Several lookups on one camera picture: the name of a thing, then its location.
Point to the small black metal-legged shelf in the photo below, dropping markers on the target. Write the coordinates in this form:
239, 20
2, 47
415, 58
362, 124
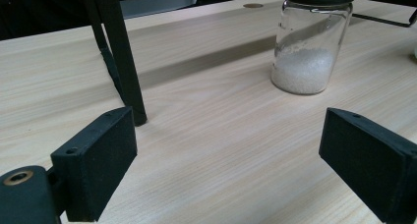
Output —
121, 53

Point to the glass jar with white granules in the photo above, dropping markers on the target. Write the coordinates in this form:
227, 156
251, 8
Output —
303, 70

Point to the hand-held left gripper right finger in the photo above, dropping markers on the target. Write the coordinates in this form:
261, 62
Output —
370, 165

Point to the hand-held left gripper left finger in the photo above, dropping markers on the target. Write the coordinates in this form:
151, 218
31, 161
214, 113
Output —
98, 158

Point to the thin black bent rod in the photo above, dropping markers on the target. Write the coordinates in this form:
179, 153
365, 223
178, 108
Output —
380, 20

